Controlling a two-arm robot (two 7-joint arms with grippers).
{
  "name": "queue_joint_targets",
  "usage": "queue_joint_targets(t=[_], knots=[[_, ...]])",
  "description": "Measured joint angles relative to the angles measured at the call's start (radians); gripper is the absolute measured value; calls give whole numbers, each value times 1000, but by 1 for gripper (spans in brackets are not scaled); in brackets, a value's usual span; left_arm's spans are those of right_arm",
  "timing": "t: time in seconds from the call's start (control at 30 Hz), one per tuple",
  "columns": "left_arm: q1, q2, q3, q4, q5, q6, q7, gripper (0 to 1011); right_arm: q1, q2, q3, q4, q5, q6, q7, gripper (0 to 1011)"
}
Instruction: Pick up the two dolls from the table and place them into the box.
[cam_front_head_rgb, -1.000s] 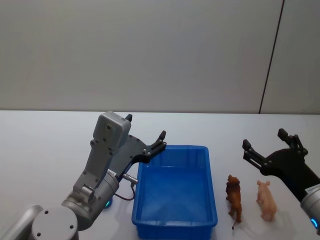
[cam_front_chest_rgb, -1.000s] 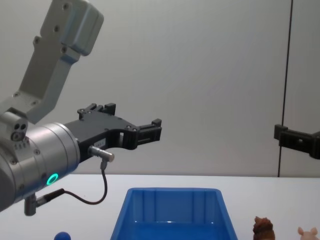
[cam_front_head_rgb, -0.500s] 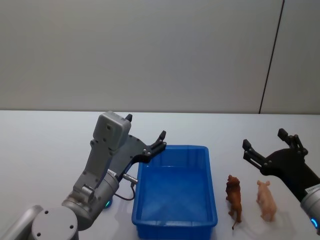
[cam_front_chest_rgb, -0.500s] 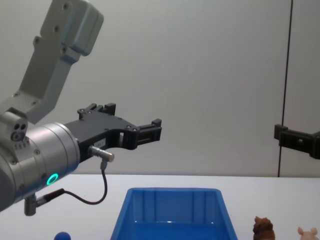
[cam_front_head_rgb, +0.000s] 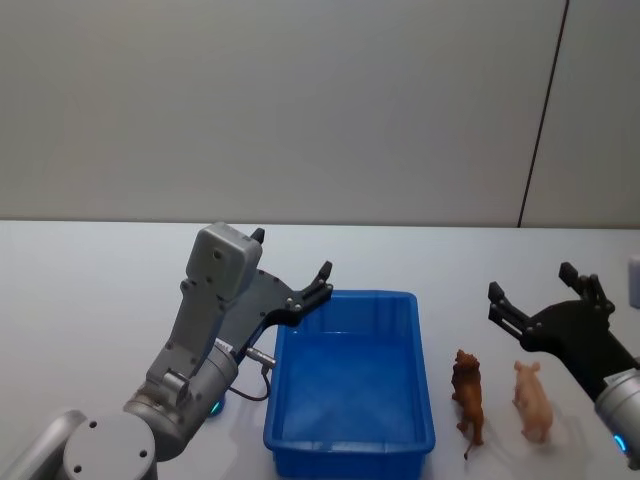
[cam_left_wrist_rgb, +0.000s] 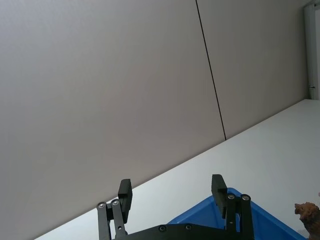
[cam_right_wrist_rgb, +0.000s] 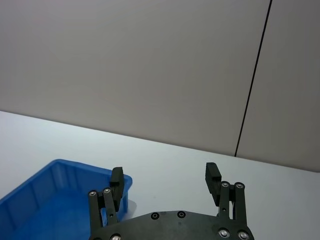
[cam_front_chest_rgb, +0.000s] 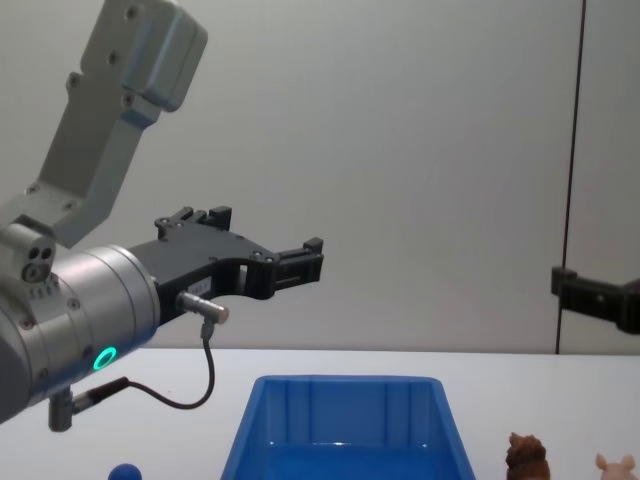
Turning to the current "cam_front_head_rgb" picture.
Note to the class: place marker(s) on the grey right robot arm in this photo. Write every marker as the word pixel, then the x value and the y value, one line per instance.
pixel 622 405

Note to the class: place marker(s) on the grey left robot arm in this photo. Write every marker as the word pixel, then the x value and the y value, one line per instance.
pixel 200 310

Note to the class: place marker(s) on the blue plastic bin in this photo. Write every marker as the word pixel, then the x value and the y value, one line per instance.
pixel 350 380

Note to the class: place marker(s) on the brown lion toy figure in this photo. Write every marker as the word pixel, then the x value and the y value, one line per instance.
pixel 470 395

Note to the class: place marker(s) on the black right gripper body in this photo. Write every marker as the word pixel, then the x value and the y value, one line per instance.
pixel 575 335

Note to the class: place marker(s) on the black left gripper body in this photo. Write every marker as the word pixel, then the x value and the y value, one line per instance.
pixel 257 302

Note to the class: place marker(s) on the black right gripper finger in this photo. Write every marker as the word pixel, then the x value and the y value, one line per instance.
pixel 510 312
pixel 590 290

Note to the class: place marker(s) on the pink pig toy figure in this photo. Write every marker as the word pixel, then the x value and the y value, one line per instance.
pixel 535 405

